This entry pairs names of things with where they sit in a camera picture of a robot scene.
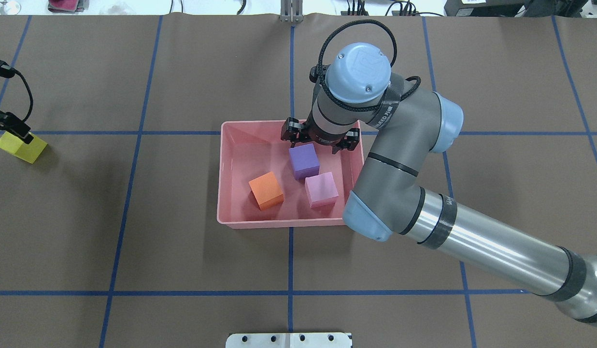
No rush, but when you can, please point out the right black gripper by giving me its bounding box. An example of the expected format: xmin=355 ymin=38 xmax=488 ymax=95
xmin=280 ymin=117 xmax=361 ymax=155

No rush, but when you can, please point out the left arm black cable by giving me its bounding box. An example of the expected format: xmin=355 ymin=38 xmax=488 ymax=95
xmin=4 ymin=68 xmax=34 ymax=124

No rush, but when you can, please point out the grey and pink cloth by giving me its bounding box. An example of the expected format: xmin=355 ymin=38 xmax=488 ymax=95
xmin=47 ymin=0 xmax=89 ymax=14

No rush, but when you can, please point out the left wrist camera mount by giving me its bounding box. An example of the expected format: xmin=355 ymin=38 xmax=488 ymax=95
xmin=0 ymin=60 xmax=16 ymax=79

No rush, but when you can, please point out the pink plastic bin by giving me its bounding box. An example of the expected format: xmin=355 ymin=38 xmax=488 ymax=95
xmin=217 ymin=120 xmax=364 ymax=229

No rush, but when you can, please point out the purple foam block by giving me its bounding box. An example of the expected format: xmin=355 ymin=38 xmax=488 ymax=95
xmin=289 ymin=144 xmax=320 ymax=181

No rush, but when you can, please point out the orange foam block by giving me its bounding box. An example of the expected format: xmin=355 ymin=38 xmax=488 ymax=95
xmin=248 ymin=171 xmax=284 ymax=211

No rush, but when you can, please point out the yellow foam block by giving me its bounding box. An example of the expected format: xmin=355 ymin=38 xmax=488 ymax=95
xmin=0 ymin=132 xmax=48 ymax=164

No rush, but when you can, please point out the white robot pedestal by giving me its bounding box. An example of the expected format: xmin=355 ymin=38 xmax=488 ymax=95
xmin=225 ymin=332 xmax=354 ymax=348

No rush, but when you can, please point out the aluminium frame post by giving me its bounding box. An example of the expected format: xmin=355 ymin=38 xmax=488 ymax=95
xmin=279 ymin=0 xmax=304 ymax=24

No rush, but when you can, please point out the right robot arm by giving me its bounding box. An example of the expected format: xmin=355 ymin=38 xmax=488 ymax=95
xmin=282 ymin=42 xmax=597 ymax=327

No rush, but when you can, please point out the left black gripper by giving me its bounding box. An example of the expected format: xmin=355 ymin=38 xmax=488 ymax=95
xmin=0 ymin=112 xmax=34 ymax=145

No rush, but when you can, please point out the pink foam block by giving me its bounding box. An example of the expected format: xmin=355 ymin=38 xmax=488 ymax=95
xmin=304 ymin=172 xmax=339 ymax=209

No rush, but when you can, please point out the black box with label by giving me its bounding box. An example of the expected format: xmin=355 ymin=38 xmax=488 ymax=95
xmin=443 ymin=0 xmax=526 ymax=17

